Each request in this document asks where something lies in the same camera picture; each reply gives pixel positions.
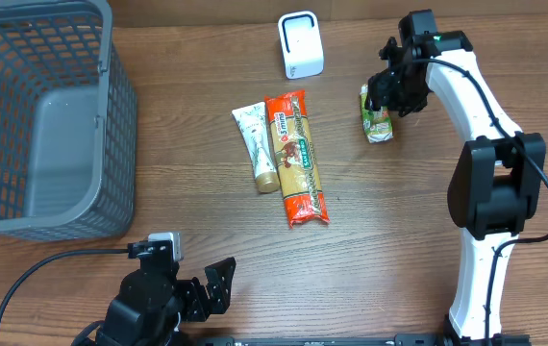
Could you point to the white bamboo tube bottle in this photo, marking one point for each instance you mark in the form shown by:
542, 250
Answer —
251, 121

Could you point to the grey plastic basket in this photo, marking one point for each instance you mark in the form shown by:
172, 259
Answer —
68, 123

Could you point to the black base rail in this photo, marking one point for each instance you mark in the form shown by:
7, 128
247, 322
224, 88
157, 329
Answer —
398, 340

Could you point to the green tea drink carton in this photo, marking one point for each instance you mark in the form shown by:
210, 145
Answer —
377, 125

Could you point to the San Remo spaghetti pack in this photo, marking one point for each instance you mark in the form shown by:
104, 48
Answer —
295, 159

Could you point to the white barcode scanner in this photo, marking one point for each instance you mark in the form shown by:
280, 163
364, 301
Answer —
301, 44

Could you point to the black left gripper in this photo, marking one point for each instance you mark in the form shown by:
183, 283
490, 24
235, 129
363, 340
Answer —
205, 306

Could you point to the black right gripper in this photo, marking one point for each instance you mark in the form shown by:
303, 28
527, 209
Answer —
386, 96

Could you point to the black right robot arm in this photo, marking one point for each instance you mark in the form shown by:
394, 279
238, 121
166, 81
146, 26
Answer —
495, 185

